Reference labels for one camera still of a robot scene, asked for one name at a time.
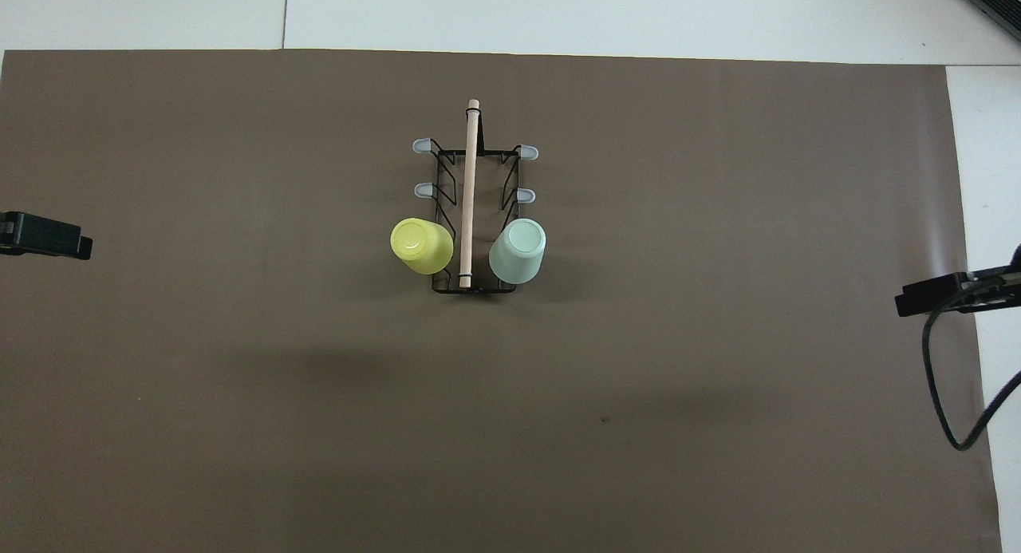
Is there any brown table mat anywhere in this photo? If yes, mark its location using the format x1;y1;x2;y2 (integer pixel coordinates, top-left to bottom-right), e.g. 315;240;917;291
0;49;1004;553

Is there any black wire cup rack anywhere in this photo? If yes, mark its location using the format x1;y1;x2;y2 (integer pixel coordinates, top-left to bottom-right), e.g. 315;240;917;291
412;98;540;295

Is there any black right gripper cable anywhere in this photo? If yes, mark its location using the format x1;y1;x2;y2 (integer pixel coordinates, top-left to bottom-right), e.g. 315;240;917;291
922;278;1021;452

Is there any yellow plastic cup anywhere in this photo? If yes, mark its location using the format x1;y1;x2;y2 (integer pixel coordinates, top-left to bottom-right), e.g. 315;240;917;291
390;217;455;276

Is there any green plastic cup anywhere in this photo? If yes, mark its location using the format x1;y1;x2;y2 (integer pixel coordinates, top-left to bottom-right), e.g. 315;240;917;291
488;218;547;284

